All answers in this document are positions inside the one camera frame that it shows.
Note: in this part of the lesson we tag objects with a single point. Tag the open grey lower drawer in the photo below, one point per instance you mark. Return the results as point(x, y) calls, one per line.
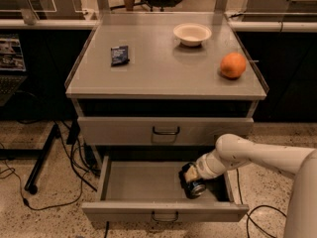
point(151, 192)

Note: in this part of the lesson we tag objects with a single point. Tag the black table leg stand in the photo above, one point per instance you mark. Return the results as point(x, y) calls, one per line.
point(39, 155)

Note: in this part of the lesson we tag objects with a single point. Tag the dark blue snack packet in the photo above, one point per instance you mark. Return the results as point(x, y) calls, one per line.
point(119, 55)

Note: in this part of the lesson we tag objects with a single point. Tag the white horizontal rail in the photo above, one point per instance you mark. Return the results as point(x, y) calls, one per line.
point(17, 24)

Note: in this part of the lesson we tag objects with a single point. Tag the orange fruit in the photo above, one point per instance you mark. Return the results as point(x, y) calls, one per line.
point(233, 65)

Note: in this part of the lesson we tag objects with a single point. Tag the closed grey upper drawer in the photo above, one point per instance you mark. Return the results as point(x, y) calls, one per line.
point(161, 131)

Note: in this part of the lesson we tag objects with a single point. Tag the black laptop keyboard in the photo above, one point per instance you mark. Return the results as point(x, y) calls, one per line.
point(9, 84)

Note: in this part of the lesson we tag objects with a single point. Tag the blue pepsi can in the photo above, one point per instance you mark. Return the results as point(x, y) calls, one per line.
point(193, 189)

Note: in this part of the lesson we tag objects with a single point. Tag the grey metal drawer cabinet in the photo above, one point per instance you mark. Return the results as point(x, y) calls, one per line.
point(163, 78)

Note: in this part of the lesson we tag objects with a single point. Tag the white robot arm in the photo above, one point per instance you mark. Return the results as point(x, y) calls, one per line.
point(232, 151)

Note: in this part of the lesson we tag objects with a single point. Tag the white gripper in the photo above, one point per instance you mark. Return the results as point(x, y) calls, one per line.
point(203, 170)

